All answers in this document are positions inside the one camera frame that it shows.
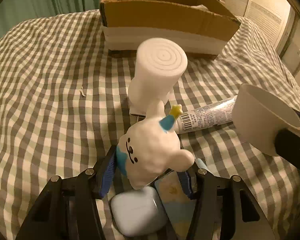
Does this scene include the white tape roll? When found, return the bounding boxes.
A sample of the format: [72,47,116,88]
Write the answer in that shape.
[232,83,300,157]

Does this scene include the white earbuds case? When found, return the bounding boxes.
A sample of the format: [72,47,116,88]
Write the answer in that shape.
[110,186,168,237]

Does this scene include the white mesh cloth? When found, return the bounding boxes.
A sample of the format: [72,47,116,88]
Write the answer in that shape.
[191,4,210,11]

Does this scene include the blue card pack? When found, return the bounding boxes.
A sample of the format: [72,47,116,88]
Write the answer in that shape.
[154,158,208,239]

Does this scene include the open cardboard box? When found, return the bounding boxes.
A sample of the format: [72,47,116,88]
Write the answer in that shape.
[100,0,241,59]

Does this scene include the white louvered wardrobe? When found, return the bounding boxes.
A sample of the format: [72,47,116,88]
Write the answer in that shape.
[225,0,290,49]

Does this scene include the white cotton pad roll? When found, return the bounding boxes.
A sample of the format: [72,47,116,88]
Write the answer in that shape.
[128,37,188,116]

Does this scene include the white cream tube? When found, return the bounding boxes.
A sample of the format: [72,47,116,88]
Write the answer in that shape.
[174,96,237,134]

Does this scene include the white plush toy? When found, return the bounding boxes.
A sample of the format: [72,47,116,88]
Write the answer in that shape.
[116,100,194,190]

